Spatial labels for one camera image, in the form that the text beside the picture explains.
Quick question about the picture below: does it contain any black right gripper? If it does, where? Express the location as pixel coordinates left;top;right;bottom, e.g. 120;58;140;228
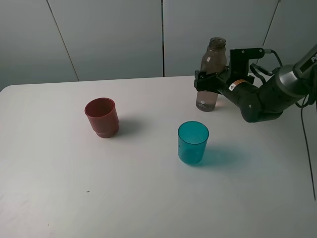
194;69;255;102

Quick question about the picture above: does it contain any brown transparent plastic bottle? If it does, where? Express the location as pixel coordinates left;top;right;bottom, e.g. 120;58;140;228
196;37;227;112

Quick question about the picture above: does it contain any teal transparent plastic cup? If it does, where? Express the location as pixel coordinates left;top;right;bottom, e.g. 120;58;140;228
178;121;210;165

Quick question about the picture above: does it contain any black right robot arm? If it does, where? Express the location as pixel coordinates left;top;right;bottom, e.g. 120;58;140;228
194;46;317;122

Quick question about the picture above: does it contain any red plastic cup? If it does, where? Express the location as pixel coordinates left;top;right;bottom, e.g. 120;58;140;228
84;98;119;138

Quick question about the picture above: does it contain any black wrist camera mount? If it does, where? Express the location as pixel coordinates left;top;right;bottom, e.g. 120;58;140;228
229;48;265;75

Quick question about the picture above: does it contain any black camera cable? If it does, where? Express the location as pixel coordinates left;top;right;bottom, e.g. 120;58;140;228
250;49;317;201

